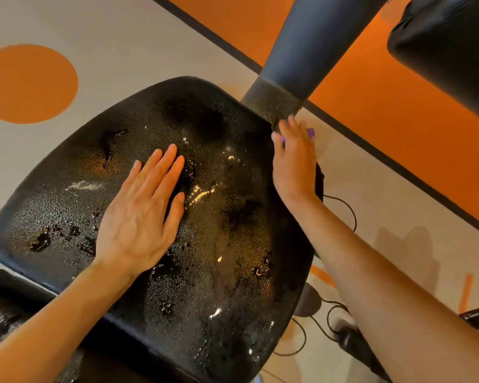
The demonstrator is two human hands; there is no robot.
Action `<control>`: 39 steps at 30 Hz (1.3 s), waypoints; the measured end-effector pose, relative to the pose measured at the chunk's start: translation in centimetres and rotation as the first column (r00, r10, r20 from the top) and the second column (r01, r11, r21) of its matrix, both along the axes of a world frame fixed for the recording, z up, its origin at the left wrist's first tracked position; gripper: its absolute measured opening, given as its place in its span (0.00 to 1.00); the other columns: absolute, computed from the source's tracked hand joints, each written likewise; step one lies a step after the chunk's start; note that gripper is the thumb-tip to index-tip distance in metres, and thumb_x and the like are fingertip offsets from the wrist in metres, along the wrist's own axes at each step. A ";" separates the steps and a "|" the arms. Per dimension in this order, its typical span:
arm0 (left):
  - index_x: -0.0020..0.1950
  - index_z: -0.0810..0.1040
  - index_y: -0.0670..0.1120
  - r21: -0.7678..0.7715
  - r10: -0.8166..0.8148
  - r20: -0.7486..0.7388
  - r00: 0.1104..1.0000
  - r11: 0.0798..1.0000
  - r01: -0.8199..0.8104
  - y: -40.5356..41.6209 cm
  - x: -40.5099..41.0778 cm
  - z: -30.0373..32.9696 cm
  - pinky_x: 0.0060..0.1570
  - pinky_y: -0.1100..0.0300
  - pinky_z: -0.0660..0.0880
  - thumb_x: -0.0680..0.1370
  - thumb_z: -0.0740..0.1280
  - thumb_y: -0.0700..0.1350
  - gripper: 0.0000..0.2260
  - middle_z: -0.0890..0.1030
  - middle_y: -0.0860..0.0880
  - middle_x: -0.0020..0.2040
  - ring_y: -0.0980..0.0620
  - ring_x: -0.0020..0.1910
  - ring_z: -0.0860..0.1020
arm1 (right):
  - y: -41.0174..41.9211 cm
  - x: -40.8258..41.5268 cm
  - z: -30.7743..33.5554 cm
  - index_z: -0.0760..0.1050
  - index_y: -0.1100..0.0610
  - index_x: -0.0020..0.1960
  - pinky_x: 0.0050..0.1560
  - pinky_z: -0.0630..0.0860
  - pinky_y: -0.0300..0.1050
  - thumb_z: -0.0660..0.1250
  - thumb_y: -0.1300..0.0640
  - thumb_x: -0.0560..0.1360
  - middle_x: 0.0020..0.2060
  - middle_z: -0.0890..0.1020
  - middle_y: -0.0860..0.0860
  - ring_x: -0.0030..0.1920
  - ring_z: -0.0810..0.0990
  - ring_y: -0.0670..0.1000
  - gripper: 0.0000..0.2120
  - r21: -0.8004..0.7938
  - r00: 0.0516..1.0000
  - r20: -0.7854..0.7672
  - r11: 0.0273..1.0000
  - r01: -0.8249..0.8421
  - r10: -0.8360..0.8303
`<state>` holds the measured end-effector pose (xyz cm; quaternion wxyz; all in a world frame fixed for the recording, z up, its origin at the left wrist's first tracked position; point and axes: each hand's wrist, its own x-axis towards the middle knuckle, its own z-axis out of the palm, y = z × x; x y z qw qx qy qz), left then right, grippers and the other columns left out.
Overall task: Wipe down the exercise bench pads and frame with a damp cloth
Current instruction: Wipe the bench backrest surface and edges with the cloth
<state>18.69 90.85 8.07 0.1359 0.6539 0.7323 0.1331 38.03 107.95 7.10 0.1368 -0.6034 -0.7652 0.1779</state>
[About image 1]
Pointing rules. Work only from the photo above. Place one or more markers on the person's right hand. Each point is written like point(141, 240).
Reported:
point(297, 167)

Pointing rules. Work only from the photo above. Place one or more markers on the person's left hand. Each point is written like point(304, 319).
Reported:
point(133, 231)

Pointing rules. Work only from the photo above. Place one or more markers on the person's left little finger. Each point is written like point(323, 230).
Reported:
point(128, 178)

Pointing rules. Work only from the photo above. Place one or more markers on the person's left thumb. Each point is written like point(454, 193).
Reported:
point(175, 217)

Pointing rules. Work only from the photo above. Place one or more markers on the person's left middle finger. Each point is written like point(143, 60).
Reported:
point(159, 169)

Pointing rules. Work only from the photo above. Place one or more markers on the person's right thumb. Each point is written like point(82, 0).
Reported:
point(278, 145)

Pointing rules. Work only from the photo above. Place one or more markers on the purple cleaning cloth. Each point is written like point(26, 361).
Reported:
point(311, 133)

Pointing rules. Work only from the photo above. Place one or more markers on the person's left forearm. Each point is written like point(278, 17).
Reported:
point(44, 329)

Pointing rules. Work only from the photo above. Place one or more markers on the person's right forearm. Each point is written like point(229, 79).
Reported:
point(383, 299)

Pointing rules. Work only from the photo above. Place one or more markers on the worn black leather chair seat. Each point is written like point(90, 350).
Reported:
point(223, 235)

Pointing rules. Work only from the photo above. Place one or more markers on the dark grey table column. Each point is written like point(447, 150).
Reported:
point(311, 43)

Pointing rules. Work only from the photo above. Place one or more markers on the black power adapter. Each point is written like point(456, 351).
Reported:
point(353, 343)

